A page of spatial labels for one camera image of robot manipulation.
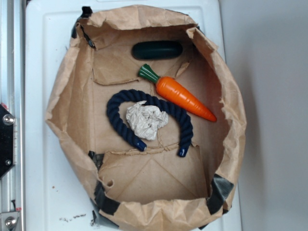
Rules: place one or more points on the dark green toy cucumber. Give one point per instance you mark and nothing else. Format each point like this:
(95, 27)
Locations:
(156, 50)

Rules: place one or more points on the white paper ball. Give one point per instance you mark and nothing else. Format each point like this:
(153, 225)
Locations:
(146, 120)

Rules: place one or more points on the orange toy carrot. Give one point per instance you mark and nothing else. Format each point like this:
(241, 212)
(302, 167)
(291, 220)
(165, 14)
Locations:
(173, 91)

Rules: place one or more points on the brown paper bag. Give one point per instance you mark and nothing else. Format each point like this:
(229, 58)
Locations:
(186, 177)

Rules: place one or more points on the aluminium frame rail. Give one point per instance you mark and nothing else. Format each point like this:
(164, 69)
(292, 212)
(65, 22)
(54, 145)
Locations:
(12, 199)

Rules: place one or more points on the black mounting plate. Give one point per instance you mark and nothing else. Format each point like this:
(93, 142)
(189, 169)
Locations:
(7, 121)

